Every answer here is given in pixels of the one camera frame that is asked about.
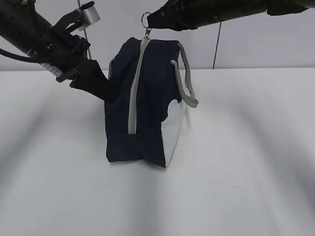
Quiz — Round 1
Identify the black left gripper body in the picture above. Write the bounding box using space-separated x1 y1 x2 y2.
36 11 91 81

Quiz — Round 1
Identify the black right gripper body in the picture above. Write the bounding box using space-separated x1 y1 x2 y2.
171 0 268 31

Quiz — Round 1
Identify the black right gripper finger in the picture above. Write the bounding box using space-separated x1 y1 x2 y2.
147 0 182 30

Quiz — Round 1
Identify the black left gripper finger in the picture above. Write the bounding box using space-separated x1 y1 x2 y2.
69 59 116 102

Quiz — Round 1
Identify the navy blue lunch bag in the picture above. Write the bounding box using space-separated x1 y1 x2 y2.
104 35 198 168

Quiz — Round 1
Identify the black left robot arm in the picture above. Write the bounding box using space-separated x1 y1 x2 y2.
0 0 117 103

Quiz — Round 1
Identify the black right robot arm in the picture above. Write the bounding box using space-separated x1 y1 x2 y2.
147 0 315 31

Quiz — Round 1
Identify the black cable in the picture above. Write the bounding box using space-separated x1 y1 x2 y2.
0 48 40 64

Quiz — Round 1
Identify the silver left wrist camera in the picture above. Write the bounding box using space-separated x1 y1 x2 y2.
78 1 100 31

